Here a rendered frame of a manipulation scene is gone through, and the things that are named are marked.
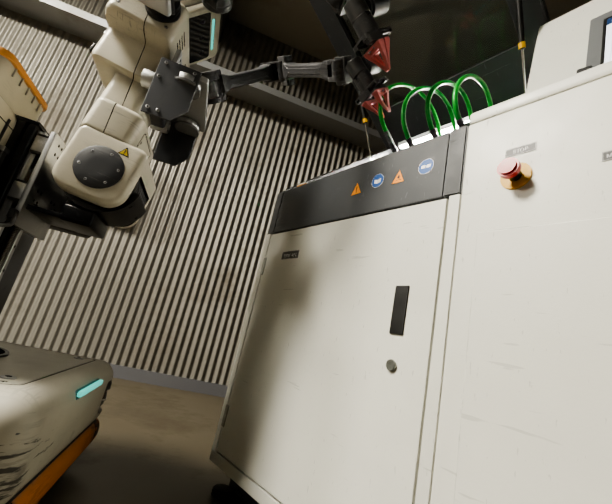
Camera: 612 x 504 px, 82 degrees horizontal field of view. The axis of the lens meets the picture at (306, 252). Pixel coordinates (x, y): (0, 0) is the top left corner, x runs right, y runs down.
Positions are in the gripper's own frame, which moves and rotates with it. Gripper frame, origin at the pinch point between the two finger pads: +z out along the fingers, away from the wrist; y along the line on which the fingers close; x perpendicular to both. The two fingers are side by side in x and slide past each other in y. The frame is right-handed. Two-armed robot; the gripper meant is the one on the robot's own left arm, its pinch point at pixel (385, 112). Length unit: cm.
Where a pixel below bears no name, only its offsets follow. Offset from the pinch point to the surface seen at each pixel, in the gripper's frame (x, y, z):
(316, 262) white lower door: 45, 15, 29
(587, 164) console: 36, -45, 39
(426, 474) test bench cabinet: 70, -14, 68
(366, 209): 35.5, -2.7, 24.8
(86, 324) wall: 84, 217, -18
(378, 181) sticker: 30.5, -6.6, 20.4
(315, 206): 32.3, 16.5, 14.8
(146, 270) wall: 36, 203, -32
